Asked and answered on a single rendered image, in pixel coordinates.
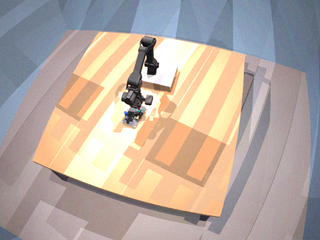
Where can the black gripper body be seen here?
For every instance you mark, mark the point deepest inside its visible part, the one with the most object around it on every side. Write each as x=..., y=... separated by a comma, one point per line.
x=147, y=100

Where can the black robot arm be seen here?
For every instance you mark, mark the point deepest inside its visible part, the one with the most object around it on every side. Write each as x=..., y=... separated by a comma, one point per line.
x=145, y=50

